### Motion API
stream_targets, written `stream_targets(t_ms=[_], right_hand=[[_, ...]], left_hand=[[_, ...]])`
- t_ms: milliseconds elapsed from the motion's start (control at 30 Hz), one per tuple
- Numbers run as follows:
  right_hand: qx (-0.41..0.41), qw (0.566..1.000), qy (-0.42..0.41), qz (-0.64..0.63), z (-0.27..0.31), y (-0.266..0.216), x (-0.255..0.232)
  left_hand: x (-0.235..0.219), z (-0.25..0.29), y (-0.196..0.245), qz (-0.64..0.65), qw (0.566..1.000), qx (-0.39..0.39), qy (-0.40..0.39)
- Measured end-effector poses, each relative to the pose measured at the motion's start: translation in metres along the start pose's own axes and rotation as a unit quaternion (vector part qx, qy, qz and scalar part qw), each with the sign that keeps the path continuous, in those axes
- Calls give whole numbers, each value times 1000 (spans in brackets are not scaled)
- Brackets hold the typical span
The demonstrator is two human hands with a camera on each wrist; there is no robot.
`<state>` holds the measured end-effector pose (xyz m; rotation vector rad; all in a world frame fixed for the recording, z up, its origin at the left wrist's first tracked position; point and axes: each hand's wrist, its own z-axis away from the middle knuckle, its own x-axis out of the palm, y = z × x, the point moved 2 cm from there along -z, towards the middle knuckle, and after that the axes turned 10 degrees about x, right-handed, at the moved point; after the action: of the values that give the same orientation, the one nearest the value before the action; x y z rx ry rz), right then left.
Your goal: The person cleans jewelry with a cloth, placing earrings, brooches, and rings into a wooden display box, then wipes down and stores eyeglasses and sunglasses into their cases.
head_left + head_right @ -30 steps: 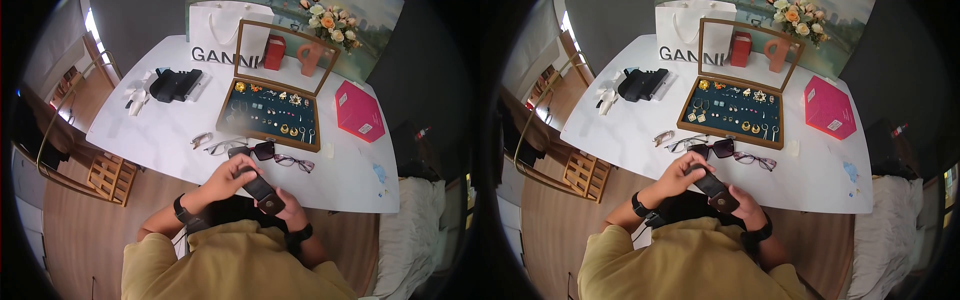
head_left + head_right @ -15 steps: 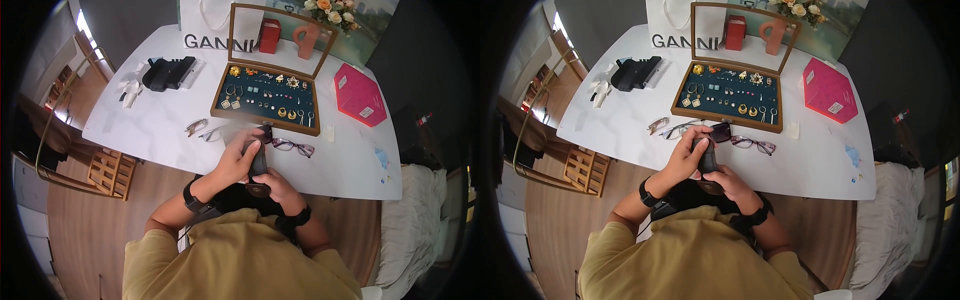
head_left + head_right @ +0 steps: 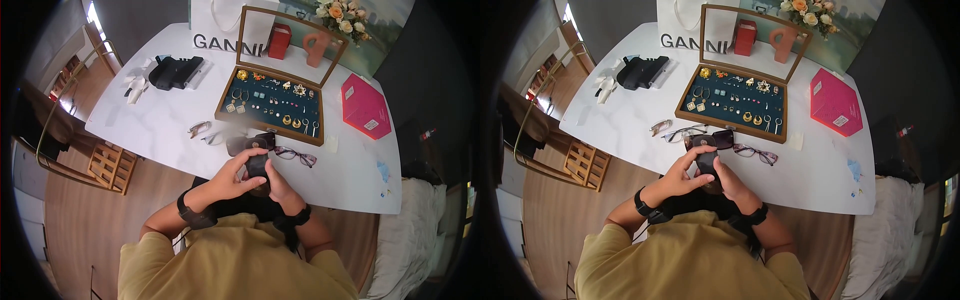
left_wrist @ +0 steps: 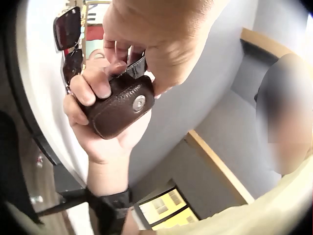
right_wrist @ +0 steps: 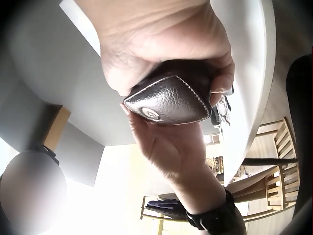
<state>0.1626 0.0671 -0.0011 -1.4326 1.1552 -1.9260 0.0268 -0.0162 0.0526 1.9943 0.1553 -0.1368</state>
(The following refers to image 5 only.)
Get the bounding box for person's left thumb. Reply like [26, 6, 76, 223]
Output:
[119, 102, 150, 130]

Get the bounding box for light wooden panel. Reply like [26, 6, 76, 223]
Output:
[43, 105, 72, 150]

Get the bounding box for person's right thumb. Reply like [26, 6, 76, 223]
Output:
[208, 53, 235, 106]

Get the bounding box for dark blue cloth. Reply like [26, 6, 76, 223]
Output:
[145, 199, 182, 217]

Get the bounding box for person's left hand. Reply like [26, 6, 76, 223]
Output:
[119, 102, 225, 213]

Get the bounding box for person's right hand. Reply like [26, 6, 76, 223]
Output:
[90, 0, 235, 106]

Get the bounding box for brown leather key case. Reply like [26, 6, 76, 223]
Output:
[123, 58, 217, 126]

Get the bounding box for bunch of keys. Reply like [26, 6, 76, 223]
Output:
[211, 84, 235, 128]

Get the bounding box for black wrist band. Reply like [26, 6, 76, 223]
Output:
[185, 188, 233, 232]

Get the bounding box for wooden slatted chair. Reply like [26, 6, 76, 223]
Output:
[254, 117, 302, 211]

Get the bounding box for white round table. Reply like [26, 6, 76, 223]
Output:
[205, 0, 299, 187]

